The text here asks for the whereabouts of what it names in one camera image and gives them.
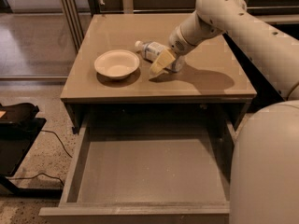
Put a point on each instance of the metal rail frame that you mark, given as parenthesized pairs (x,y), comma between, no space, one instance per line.
(124,0)

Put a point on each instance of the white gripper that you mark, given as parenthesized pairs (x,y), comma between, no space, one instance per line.
(177,45)

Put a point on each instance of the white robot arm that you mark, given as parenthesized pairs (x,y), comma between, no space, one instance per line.
(264,186)

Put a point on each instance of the white bowl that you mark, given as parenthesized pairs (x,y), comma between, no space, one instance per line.
(116,64)

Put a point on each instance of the open top drawer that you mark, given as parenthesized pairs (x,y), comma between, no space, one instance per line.
(163,176)

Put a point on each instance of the grey drawer cabinet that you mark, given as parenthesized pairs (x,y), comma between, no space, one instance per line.
(211,73)

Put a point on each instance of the blue plastic bottle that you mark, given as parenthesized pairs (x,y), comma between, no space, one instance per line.
(150,51)

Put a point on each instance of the black equipment stand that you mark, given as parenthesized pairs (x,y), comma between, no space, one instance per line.
(19,128)

